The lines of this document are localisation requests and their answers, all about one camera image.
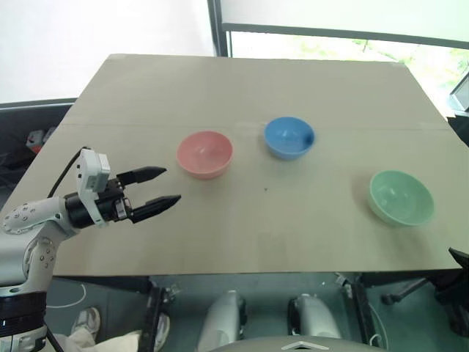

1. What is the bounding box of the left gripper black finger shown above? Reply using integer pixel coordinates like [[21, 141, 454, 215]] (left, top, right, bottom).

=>
[[117, 166, 168, 186], [130, 194, 182, 224]]

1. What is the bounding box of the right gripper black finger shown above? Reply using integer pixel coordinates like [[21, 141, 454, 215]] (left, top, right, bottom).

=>
[[448, 247, 469, 274]]

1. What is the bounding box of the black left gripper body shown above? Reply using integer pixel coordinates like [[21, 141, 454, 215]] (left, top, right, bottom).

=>
[[94, 176, 135, 224]]

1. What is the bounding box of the pink red bowl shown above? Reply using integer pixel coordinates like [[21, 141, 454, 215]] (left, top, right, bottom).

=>
[[176, 131, 235, 180]]

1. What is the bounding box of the black office chair base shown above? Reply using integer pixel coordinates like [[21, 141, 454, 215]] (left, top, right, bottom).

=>
[[380, 271, 469, 339]]

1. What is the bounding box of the green bowl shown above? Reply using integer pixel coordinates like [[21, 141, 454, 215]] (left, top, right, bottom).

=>
[[369, 169, 435, 227]]

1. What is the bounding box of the red and white device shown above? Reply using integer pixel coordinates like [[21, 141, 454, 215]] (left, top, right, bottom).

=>
[[26, 125, 58, 153]]

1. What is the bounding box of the black stand strut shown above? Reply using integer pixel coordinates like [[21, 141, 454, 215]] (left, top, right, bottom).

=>
[[339, 276, 380, 346], [136, 285, 172, 352]]

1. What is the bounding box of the white sneaker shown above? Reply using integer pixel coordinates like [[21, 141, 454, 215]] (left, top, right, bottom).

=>
[[152, 313, 171, 352], [70, 307, 102, 344]]

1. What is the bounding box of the dark side bench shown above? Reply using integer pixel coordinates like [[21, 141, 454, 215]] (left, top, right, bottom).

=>
[[0, 98, 78, 212]]

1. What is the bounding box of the silver left robot leg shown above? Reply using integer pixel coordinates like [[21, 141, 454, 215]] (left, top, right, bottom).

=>
[[196, 289, 247, 352]]

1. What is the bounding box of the silver robot leg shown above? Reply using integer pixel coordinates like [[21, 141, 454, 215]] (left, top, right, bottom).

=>
[[196, 289, 247, 352], [287, 293, 344, 340]]

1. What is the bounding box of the beige trouser leg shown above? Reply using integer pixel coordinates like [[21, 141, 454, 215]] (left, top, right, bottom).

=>
[[54, 327, 144, 352]]

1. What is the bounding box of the blue bowl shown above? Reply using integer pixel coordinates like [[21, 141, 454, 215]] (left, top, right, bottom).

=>
[[263, 116, 317, 161]]

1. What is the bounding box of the silver right robot leg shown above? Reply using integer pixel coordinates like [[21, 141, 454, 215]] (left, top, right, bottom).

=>
[[287, 293, 344, 340]]

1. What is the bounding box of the grey robot torso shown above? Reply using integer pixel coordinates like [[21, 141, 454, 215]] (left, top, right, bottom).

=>
[[207, 336, 373, 352]]

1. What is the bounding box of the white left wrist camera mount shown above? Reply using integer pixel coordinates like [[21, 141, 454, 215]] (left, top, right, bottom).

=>
[[75, 147, 111, 228]]

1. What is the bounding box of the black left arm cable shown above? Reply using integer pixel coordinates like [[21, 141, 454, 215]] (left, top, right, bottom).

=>
[[46, 146, 84, 199]]

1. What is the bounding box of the dark window frame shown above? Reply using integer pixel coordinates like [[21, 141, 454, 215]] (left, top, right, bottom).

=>
[[206, 0, 469, 59]]

